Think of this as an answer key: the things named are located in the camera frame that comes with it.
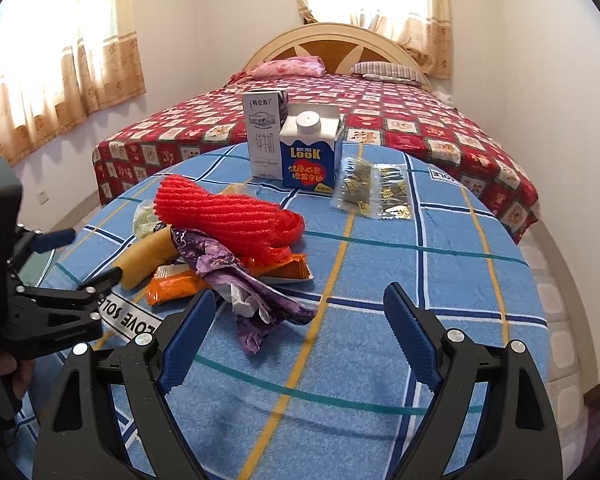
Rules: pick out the light blue cartoon trash bin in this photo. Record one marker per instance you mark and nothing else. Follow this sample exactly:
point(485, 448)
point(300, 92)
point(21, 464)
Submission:
point(37, 267)

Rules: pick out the clear plastic packet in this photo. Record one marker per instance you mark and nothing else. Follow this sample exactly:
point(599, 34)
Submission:
point(354, 187)

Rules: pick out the red foam net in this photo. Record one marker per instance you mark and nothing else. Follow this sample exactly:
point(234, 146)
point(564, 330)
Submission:
point(220, 210)

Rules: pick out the white wall socket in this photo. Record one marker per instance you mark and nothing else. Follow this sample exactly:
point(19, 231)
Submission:
point(42, 197)

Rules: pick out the beige patterned curtain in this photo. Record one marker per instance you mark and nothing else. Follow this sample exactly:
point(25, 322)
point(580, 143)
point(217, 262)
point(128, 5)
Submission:
point(55, 60)
point(425, 25)

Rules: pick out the person's left hand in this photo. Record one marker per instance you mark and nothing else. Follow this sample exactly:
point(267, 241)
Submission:
point(7, 367)

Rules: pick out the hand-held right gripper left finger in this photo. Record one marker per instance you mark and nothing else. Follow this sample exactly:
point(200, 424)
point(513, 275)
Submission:
point(187, 345)

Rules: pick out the purple foil wrapper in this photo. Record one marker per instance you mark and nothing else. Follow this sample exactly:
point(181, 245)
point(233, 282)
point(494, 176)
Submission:
point(250, 290)

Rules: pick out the white milk carton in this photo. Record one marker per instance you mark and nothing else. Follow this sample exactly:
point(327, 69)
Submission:
point(262, 140)

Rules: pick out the gold foil packet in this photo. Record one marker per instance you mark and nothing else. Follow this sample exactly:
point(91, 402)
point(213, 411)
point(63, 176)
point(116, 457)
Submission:
point(392, 192)

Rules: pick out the striped pillow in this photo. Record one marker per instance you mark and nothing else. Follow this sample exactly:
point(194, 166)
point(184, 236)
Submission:
point(387, 72)

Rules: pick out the bed with red patterned cover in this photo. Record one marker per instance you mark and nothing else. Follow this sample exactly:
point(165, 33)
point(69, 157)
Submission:
point(430, 135)

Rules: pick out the yellow plastic packet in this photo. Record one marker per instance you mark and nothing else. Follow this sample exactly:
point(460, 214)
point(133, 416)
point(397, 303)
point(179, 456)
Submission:
point(140, 262)

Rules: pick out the white cloth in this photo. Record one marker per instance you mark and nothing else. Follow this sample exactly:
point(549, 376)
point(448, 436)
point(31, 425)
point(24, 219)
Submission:
point(446, 97)

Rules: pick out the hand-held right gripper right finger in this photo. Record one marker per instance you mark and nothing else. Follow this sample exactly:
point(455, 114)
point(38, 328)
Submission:
point(412, 340)

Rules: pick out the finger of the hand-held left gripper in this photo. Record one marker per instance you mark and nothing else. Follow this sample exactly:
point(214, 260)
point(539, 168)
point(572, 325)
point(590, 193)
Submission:
point(55, 239)
point(95, 285)

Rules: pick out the pink pillow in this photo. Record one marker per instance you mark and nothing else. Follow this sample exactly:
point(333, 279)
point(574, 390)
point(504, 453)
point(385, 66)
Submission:
point(287, 67)

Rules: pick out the blue white drink carton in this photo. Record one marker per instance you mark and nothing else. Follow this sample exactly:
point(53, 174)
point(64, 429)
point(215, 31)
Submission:
point(310, 160)

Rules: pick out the blue plaid table cloth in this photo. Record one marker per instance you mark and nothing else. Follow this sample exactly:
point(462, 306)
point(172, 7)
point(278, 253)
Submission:
point(370, 270)

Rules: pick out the cream wooden bed headboard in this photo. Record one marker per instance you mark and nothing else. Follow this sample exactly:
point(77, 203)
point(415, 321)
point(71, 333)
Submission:
point(280, 42)

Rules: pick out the pale plastic bag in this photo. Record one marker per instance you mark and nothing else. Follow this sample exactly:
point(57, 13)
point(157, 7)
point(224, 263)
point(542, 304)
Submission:
point(145, 217)

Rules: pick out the red cloth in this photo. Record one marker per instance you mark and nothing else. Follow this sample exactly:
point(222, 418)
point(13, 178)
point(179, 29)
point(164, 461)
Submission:
point(240, 77)

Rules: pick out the orange snack packet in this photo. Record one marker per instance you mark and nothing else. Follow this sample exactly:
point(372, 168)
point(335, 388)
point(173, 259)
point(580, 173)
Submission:
point(175, 287)
point(292, 270)

